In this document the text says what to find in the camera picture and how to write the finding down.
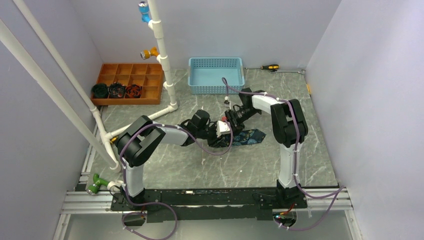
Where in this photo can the blue valve nozzle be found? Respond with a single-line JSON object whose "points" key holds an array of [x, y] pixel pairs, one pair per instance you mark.
{"points": [[144, 10]]}

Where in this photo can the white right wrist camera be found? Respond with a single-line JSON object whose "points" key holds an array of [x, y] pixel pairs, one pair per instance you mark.
{"points": [[227, 102]]}

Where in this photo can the green valve nozzle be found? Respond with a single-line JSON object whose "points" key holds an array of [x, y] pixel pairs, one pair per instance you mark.
{"points": [[94, 188]]}

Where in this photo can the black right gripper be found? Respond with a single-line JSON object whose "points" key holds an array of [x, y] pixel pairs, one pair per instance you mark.
{"points": [[236, 125]]}

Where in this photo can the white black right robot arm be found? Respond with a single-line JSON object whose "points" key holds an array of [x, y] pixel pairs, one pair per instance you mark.
{"points": [[289, 129]]}

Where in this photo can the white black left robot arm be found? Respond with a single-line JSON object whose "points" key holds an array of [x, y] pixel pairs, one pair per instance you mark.
{"points": [[140, 140]]}

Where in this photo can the dark blue patterned tie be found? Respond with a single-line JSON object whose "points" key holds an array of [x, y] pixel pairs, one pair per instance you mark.
{"points": [[245, 137]]}

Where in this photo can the rolled dark green tie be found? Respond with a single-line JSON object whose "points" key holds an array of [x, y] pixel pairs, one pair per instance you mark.
{"points": [[100, 91]]}

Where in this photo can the aluminium rail frame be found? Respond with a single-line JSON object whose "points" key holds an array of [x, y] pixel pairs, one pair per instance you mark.
{"points": [[327, 217]]}

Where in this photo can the light blue plastic basket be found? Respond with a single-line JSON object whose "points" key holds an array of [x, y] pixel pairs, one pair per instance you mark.
{"points": [[215, 75]]}

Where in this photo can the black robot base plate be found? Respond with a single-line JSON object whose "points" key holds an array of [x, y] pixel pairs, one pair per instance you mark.
{"points": [[260, 203]]}

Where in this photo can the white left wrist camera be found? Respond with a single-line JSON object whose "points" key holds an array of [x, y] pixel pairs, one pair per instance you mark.
{"points": [[223, 128]]}

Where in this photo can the orange wooden compartment tray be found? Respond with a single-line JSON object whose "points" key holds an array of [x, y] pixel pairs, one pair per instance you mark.
{"points": [[149, 76]]}

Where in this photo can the white vertical PVC pipe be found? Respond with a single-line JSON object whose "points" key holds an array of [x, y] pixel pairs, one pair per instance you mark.
{"points": [[156, 25]]}

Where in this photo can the yellow black screwdriver at wall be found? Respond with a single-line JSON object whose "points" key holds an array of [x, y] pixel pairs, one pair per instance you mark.
{"points": [[271, 67]]}

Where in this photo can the silver spanner at wall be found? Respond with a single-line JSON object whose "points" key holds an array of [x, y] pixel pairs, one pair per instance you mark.
{"points": [[298, 71]]}

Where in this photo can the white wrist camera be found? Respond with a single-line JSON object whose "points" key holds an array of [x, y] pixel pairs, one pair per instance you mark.
{"points": [[223, 128], [227, 102]]}

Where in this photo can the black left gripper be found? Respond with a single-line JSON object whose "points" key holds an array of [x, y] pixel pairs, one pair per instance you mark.
{"points": [[215, 141]]}

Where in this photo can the white diagonal PVC pipe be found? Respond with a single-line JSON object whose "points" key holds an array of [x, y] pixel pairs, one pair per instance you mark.
{"points": [[8, 39]]}

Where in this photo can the orange valve nozzle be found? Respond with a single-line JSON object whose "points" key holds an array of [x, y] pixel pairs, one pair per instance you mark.
{"points": [[146, 54]]}

